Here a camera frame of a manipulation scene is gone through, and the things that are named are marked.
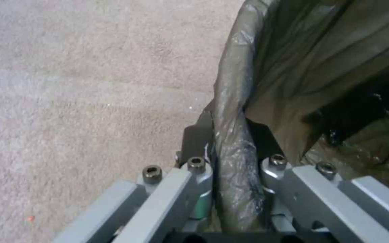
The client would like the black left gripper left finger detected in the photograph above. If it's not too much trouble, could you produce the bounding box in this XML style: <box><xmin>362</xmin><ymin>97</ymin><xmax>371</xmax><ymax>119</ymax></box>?
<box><xmin>56</xmin><ymin>112</ymin><xmax>219</xmax><ymax>243</ymax></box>

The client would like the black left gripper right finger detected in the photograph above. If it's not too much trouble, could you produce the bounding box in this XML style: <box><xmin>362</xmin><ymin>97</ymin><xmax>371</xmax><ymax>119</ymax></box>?
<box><xmin>248</xmin><ymin>121</ymin><xmax>389</xmax><ymax>243</ymax></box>

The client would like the trash can with grey bag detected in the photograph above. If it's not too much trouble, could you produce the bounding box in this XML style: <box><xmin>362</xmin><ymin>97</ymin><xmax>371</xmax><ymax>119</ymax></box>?
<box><xmin>199</xmin><ymin>0</ymin><xmax>389</xmax><ymax>232</ymax></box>

